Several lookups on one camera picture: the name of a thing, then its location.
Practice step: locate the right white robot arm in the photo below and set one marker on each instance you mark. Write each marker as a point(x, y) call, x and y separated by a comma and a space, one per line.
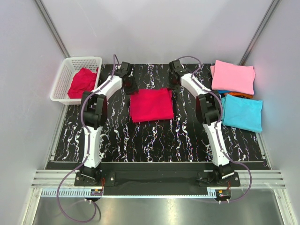
point(208, 112)

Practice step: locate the white plastic basket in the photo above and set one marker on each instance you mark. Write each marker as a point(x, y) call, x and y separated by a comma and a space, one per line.
point(68, 68)

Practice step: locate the aluminium frame rail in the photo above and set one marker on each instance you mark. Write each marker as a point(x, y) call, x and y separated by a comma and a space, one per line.
point(259, 178)

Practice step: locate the folded cyan t shirt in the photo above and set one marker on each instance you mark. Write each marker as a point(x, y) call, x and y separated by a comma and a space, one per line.
point(242, 113)

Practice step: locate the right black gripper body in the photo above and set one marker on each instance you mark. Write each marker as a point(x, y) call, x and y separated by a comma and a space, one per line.
point(172, 85)

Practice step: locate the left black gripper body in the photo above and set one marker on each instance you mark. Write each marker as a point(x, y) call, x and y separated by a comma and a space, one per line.
point(131, 87)

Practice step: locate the folded pink t shirt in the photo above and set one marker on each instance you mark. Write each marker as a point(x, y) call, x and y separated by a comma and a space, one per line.
point(230, 77)

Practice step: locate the folded blue t shirt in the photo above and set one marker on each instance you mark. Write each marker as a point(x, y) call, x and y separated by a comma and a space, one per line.
point(223, 91)

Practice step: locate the folded orange t shirt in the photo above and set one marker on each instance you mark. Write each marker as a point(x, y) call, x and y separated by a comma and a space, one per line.
point(240, 95)

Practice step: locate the crimson t shirt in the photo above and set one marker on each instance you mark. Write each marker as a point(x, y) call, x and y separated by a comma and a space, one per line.
point(84, 80)
point(150, 105)

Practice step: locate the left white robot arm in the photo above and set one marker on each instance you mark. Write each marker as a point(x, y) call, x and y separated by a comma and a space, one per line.
point(94, 112)

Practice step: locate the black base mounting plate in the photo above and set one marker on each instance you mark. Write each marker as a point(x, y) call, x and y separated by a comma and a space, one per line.
point(135, 189)

